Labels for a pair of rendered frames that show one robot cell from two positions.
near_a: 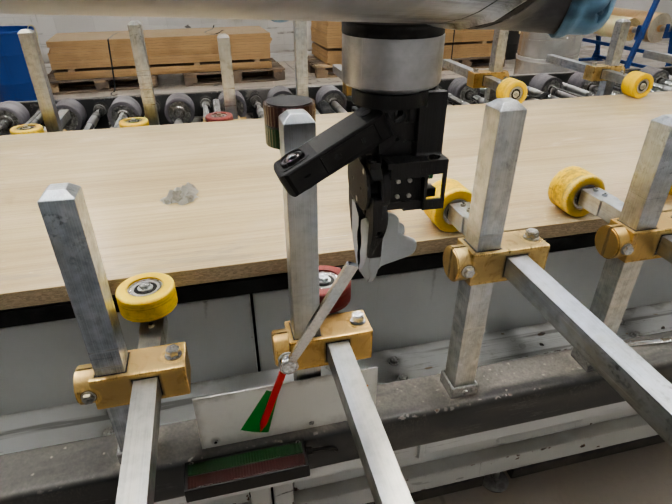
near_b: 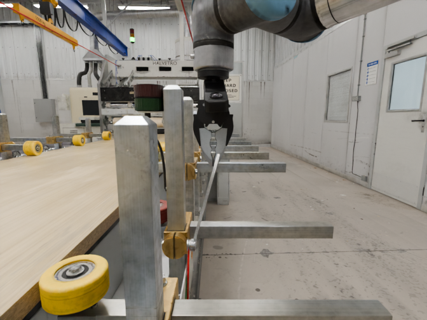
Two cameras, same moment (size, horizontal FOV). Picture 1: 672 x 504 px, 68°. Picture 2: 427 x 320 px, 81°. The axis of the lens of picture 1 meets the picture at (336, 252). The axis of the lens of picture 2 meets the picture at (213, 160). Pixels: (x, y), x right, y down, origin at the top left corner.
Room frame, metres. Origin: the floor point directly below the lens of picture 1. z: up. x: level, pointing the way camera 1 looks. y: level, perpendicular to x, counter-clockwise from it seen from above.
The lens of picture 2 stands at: (0.33, 0.52, 1.11)
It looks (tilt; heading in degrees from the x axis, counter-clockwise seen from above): 10 degrees down; 284
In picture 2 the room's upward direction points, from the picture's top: straight up
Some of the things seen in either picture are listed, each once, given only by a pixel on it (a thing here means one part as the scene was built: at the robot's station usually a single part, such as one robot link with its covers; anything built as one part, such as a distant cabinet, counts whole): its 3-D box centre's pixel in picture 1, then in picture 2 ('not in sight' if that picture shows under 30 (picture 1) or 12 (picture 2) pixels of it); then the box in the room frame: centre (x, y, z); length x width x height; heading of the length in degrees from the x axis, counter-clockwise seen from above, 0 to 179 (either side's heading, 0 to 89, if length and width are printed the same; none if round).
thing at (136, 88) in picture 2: (289, 111); (149, 92); (0.58, 0.05, 1.16); 0.06 x 0.06 x 0.02
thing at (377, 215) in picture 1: (373, 215); (222, 126); (0.45, -0.04, 1.09); 0.05 x 0.02 x 0.09; 14
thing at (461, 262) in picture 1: (494, 257); (189, 167); (0.60, -0.22, 0.95); 0.14 x 0.06 x 0.05; 104
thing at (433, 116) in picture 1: (393, 149); (213, 100); (0.48, -0.06, 1.15); 0.09 x 0.08 x 0.12; 104
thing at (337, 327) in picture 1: (321, 339); (177, 232); (0.54, 0.02, 0.85); 0.14 x 0.06 x 0.05; 104
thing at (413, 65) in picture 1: (390, 61); (211, 61); (0.48, -0.05, 1.23); 0.10 x 0.09 x 0.05; 14
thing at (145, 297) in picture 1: (152, 316); (79, 305); (0.58, 0.27, 0.85); 0.08 x 0.08 x 0.11
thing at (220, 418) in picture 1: (290, 408); (187, 286); (0.50, 0.07, 0.75); 0.26 x 0.01 x 0.10; 104
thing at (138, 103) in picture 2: (290, 132); (150, 105); (0.58, 0.05, 1.13); 0.06 x 0.06 x 0.02
